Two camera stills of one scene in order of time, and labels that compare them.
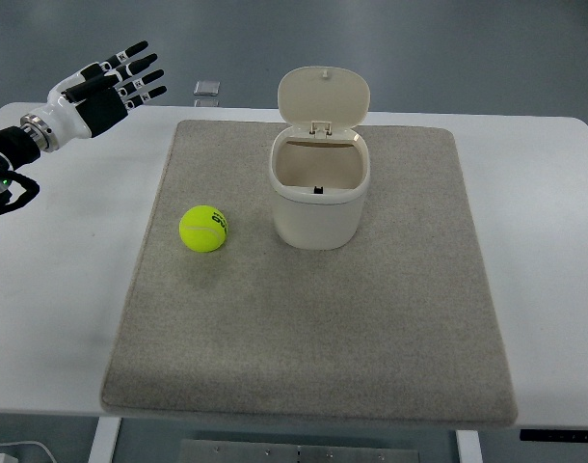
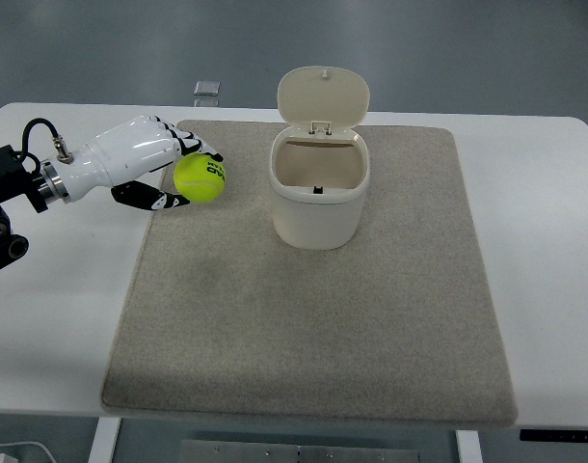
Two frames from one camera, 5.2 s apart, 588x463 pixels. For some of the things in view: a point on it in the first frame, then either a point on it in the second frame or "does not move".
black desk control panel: (571, 435) does not move
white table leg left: (105, 440) does not move
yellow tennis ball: (203, 228) → (200, 177)
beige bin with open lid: (319, 163) does not move
